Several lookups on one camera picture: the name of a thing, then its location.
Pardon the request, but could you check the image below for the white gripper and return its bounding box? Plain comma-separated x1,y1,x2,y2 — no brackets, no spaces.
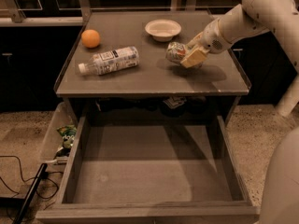
180,19,233,68

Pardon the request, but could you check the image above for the green 7up soda can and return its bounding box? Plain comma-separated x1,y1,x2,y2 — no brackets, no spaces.
165,42,188,63

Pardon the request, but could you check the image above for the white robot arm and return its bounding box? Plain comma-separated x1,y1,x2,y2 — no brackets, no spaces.
181,0,299,224

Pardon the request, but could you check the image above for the grey wooden counter cabinet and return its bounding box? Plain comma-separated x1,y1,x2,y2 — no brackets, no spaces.
53,10,252,126

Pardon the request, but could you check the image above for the open grey top drawer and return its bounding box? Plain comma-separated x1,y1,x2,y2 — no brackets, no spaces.
36,116,259,224

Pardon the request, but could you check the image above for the white shallow bowl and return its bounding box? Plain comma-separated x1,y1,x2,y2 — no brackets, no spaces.
145,20,181,42

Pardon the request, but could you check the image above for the clear plastic water bottle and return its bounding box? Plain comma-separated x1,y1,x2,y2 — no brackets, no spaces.
78,47,139,76

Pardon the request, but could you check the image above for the orange fruit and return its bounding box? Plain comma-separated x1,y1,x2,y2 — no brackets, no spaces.
81,30,100,49

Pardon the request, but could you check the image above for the green snack bag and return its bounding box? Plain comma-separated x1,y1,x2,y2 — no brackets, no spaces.
57,125,77,149

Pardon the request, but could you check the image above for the black flat bar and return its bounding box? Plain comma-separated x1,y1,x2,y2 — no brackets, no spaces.
12,163,48,224

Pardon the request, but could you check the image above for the metal railing frame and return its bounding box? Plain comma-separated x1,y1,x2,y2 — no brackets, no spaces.
0,0,250,28

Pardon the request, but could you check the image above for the black cable on floor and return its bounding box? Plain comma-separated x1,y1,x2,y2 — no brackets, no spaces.
0,154,64,224

